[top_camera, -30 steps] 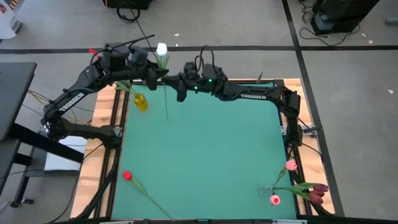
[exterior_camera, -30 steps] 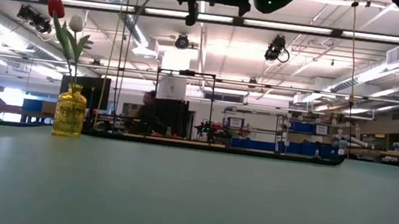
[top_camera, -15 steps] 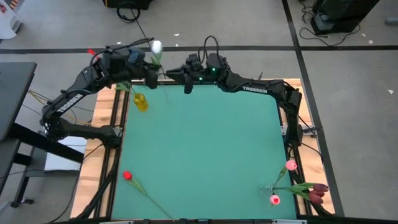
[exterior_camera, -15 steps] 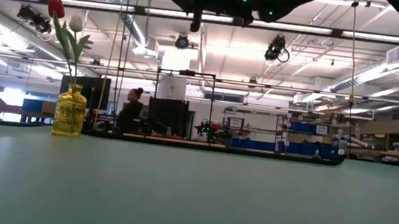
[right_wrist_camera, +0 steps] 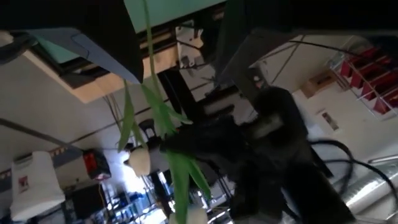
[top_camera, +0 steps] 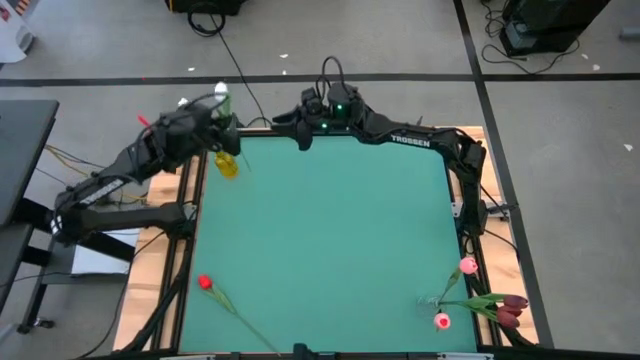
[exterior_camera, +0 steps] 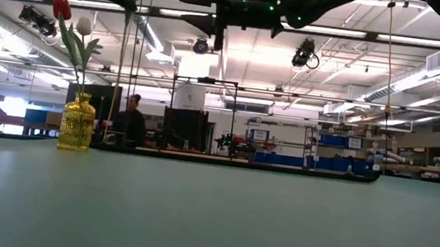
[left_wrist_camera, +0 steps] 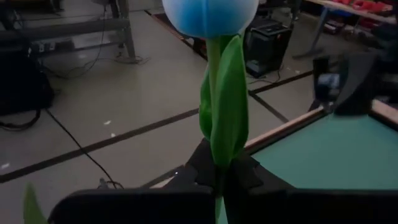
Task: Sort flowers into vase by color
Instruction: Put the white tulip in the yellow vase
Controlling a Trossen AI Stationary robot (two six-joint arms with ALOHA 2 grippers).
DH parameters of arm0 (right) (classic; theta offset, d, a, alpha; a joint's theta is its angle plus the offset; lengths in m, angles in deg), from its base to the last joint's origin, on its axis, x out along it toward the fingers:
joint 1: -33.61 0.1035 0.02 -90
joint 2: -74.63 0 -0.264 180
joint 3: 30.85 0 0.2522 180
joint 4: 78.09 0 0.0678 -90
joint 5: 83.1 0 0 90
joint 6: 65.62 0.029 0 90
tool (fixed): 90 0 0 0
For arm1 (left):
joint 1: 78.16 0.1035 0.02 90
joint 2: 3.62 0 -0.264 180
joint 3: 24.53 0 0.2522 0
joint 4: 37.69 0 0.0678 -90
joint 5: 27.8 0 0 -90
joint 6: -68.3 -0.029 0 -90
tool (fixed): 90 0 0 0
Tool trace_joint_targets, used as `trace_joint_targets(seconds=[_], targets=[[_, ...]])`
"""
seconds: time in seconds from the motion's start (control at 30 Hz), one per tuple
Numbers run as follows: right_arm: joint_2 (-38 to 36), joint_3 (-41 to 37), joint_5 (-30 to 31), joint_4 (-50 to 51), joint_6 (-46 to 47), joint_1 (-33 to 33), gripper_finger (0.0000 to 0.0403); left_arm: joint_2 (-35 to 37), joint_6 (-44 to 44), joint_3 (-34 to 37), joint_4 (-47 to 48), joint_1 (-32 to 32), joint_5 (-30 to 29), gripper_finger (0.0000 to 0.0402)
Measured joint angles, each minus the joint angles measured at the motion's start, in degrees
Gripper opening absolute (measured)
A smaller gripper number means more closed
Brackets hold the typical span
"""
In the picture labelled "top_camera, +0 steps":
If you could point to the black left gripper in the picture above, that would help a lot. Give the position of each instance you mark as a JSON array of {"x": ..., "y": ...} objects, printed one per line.
[{"x": 225, "y": 132}]

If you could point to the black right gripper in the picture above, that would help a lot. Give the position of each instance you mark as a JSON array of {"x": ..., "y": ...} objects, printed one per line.
[{"x": 312, "y": 120}]

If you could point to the pink artificial tulip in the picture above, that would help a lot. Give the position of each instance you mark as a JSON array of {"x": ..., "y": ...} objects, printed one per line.
[
  {"x": 468, "y": 265},
  {"x": 442, "y": 320}
]

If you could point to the dark red artificial tulip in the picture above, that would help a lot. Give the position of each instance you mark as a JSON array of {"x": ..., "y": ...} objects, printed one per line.
[
  {"x": 507, "y": 317},
  {"x": 515, "y": 301}
]

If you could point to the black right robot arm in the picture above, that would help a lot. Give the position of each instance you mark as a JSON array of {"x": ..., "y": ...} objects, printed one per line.
[{"x": 450, "y": 145}]

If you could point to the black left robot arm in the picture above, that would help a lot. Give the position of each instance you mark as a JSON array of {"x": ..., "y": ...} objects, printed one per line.
[{"x": 125, "y": 217}]

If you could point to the clear glass vase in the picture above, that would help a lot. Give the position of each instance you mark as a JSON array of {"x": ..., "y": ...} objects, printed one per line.
[{"x": 427, "y": 306}]

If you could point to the black equipment case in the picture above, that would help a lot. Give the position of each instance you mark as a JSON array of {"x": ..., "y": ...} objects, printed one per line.
[{"x": 205, "y": 5}]

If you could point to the green table mat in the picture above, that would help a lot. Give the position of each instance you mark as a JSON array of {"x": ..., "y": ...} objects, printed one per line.
[{"x": 325, "y": 250}]

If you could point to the white box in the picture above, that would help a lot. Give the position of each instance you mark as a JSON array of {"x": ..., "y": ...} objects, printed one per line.
[{"x": 100, "y": 260}]

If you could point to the black desk stand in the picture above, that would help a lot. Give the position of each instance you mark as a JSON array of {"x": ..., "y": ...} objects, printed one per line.
[{"x": 40, "y": 215}]

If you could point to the grey desk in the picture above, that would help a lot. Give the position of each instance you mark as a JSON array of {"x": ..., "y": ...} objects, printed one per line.
[{"x": 22, "y": 150}]

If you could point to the white cabinet with stickers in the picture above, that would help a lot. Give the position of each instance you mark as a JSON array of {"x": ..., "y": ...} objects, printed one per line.
[{"x": 12, "y": 35}]

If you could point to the dark grey side table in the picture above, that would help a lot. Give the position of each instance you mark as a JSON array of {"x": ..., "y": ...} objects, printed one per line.
[{"x": 10, "y": 260}]

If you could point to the black machine base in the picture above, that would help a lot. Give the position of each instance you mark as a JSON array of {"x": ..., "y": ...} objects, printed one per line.
[{"x": 550, "y": 20}]

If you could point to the small grey floor object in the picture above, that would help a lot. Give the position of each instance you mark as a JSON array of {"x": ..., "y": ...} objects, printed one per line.
[{"x": 630, "y": 34}]

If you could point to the black table frame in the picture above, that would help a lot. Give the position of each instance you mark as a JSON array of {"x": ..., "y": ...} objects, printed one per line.
[{"x": 200, "y": 165}]

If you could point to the grey frame post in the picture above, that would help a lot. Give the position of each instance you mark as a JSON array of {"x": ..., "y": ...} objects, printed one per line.
[{"x": 419, "y": 121}]

